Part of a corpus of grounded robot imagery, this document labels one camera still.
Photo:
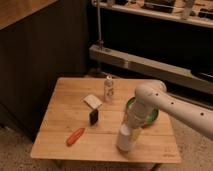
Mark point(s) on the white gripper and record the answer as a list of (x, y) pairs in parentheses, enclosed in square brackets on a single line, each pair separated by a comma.
[(137, 114)]

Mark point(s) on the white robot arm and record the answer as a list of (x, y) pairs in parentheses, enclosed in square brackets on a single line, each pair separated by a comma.
[(152, 95)]

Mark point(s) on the black eraser block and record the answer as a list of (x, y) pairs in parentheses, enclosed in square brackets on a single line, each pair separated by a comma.
[(93, 116)]

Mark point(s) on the green bowl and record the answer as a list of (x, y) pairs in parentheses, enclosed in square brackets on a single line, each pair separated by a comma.
[(151, 118)]

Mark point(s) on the wooden folding table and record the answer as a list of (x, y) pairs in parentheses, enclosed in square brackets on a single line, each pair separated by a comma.
[(67, 112)]

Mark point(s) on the clear plastic bottle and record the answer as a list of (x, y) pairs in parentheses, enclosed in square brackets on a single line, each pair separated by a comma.
[(108, 88)]

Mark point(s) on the white paper card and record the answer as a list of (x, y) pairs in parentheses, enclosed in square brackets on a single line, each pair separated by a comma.
[(92, 101)]

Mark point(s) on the orange carrot toy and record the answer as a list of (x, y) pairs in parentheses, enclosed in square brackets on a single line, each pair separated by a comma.
[(74, 136)]

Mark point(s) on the metal shelf rack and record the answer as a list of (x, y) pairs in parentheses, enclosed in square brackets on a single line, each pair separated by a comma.
[(171, 40)]

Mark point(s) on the dark wooden cabinet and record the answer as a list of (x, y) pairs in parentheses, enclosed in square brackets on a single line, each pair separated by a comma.
[(34, 53)]

